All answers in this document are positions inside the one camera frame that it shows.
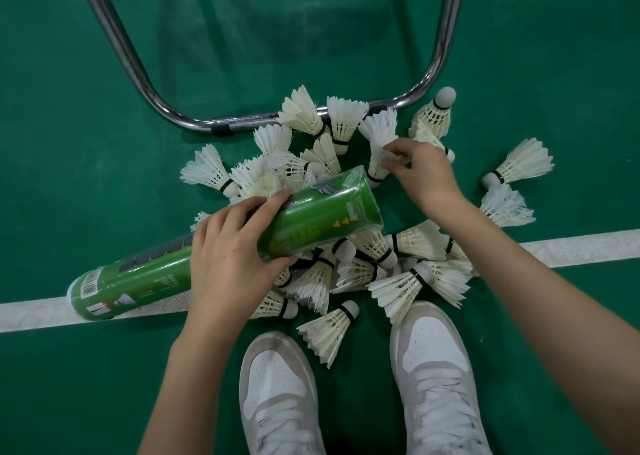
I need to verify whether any person's right hand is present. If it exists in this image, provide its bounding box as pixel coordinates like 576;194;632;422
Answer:
382;137;469;223

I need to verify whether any person's left hand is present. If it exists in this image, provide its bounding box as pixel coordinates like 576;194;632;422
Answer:
177;188;299;346

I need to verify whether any single feather shuttlecock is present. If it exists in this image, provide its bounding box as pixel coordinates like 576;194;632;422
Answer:
357;108;401;189

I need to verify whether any bright green glossy shuttlecock tube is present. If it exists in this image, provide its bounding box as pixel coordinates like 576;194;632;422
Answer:
65;165;385;322

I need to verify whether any pile of white shuttlecocks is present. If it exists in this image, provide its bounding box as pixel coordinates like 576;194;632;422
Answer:
179;85;555;370

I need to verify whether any black chair with chrome frame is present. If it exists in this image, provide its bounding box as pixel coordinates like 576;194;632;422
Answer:
69;0;469;135

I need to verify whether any person's right forearm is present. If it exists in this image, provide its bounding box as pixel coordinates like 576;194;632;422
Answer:
432;195;640;455

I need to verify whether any person's left forearm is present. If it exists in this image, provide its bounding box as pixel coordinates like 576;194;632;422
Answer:
137;327;241;455

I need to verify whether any person's left shoe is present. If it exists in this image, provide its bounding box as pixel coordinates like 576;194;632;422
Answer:
239;331;327;455

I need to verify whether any person's shoe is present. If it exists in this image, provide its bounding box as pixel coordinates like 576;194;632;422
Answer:
239;331;327;455
389;300;493;455

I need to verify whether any person's right shoe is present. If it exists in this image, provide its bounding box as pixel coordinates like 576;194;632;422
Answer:
389;300;493;455

